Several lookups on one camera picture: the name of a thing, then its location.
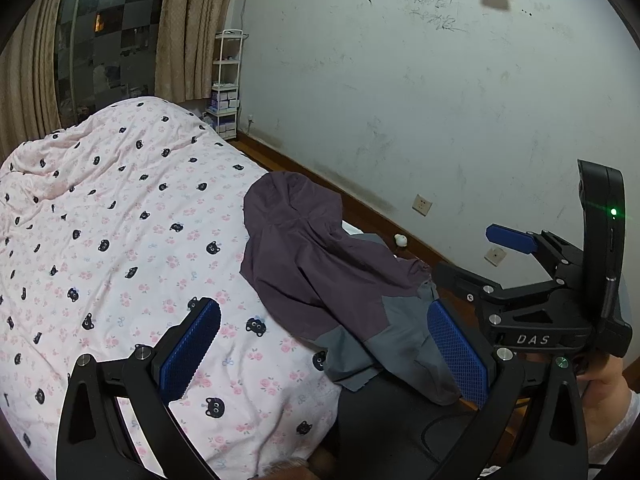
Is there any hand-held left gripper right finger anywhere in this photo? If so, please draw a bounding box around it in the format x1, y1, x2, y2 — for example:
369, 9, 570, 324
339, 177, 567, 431
426, 300, 590, 480

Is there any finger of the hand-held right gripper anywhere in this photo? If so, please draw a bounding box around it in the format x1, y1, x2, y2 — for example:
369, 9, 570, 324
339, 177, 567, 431
433, 260, 561, 321
485, 223, 584, 286

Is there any white shelf rack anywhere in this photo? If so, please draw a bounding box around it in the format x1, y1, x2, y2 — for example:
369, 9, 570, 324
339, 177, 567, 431
202, 29, 248, 141

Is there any pink cat print blanket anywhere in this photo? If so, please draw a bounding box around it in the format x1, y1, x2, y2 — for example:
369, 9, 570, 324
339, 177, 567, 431
0, 96, 346, 480

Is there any purple grey hooded jacket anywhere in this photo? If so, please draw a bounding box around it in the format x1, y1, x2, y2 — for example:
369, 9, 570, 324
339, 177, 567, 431
239, 171, 488, 407

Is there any stack of white blue boxes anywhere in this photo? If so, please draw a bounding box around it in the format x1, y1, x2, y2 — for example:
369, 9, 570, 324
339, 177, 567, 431
209, 84, 239, 140

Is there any person's right forearm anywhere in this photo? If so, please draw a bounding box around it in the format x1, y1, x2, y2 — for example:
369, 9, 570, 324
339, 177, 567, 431
587, 392, 640, 467

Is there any dark window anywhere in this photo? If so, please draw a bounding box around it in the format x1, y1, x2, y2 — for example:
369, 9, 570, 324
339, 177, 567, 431
52, 0, 173, 126

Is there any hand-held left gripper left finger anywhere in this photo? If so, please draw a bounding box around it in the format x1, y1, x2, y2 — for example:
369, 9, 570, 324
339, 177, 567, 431
55, 297, 222, 480

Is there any person's right hand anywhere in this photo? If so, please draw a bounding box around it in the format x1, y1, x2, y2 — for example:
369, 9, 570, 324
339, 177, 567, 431
575, 356, 639, 449

